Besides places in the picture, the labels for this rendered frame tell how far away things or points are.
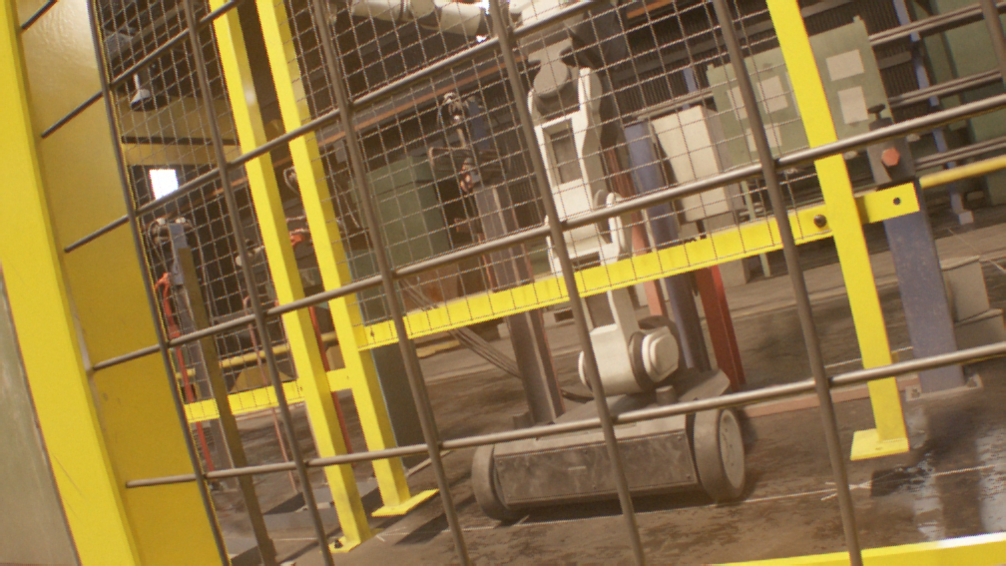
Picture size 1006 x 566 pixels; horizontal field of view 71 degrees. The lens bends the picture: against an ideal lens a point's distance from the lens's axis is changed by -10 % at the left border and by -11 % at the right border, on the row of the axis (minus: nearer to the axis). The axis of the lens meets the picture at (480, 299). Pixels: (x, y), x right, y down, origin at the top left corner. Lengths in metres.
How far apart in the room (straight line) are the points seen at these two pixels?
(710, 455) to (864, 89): 6.10
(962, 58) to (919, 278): 7.88
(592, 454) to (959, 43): 8.65
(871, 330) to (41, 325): 1.31
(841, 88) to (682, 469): 6.09
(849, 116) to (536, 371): 5.39
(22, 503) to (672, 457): 2.27
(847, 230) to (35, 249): 1.28
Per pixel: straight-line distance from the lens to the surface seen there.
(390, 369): 2.73
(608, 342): 1.85
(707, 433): 1.57
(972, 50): 9.90
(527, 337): 2.46
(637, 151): 2.65
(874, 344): 1.46
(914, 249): 2.07
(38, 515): 2.99
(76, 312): 0.35
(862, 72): 7.45
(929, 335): 2.10
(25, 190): 0.36
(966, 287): 2.38
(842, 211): 1.43
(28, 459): 2.93
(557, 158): 1.96
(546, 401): 2.48
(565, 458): 1.70
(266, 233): 2.01
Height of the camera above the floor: 0.54
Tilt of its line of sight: 1 degrees down
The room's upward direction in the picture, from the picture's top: 15 degrees counter-clockwise
